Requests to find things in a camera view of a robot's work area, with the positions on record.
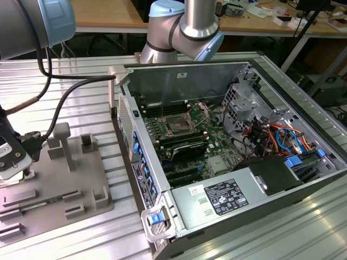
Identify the CPU socket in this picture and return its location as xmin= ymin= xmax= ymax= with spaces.
xmin=164 ymin=115 xmax=196 ymax=137

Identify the black RAM slot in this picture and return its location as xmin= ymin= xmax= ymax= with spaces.
xmin=140 ymin=102 xmax=189 ymax=110
xmin=156 ymin=129 xmax=209 ymax=141
xmin=140 ymin=100 xmax=189 ymax=107
xmin=156 ymin=132 xmax=209 ymax=144
xmin=140 ymin=107 xmax=189 ymax=115
xmin=156 ymin=134 xmax=209 ymax=147
xmin=140 ymin=105 xmax=189 ymax=113
xmin=156 ymin=136 xmax=209 ymax=150

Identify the black expansion slot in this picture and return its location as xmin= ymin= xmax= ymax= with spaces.
xmin=165 ymin=171 xmax=204 ymax=182
xmin=168 ymin=177 xmax=206 ymax=188
xmin=162 ymin=164 xmax=203 ymax=176

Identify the metal socket cover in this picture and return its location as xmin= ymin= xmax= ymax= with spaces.
xmin=185 ymin=101 xmax=210 ymax=128

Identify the green motherboard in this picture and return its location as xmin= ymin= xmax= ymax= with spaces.
xmin=139 ymin=99 xmax=246 ymax=190

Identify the silver chipset heatsink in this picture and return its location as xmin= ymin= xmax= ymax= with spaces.
xmin=207 ymin=157 xmax=228 ymax=174

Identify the open grey PC case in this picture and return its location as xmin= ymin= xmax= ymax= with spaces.
xmin=108 ymin=58 xmax=347 ymax=260

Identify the silver perforated drive cage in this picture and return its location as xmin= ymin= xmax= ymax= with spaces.
xmin=221 ymin=82 xmax=262 ymax=133

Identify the silver power supply, black label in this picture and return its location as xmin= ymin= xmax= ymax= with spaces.
xmin=170 ymin=166 xmax=274 ymax=231

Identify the blue case latch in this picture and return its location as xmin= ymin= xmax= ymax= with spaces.
xmin=148 ymin=213 xmax=164 ymax=226

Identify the grey plastic parts rack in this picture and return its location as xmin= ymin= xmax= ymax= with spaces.
xmin=0 ymin=121 xmax=115 ymax=246

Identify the wooden desk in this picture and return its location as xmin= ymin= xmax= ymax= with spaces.
xmin=67 ymin=0 xmax=347 ymax=37

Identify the small green electronics box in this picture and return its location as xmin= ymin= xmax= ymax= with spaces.
xmin=226 ymin=5 xmax=246 ymax=17

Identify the white box with dark inside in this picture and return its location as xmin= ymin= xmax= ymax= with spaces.
xmin=273 ymin=15 xmax=294 ymax=27

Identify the green RAM stick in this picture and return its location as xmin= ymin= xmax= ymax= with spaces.
xmin=18 ymin=196 xmax=67 ymax=211

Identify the dark computer tower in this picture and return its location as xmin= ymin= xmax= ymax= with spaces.
xmin=309 ymin=74 xmax=347 ymax=109

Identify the black monitor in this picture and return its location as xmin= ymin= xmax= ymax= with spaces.
xmin=295 ymin=0 xmax=333 ymax=11

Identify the brown cardboard box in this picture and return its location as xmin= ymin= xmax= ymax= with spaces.
xmin=326 ymin=17 xmax=347 ymax=30

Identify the black camera cable with plug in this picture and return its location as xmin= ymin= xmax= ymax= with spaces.
xmin=21 ymin=45 xmax=119 ymax=163

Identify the blue data wire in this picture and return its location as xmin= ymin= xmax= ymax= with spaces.
xmin=275 ymin=128 xmax=302 ymax=155

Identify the black plastic duct cover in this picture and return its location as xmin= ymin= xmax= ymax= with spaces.
xmin=234 ymin=156 xmax=304 ymax=196

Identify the orange wire bundle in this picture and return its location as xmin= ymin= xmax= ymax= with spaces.
xmin=267 ymin=123 xmax=317 ymax=152

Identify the tan braided cable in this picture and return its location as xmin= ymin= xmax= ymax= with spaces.
xmin=4 ymin=47 xmax=55 ymax=114

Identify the white wrist camera, black bracket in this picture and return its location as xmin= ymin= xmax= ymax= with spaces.
xmin=0 ymin=105 xmax=34 ymax=181

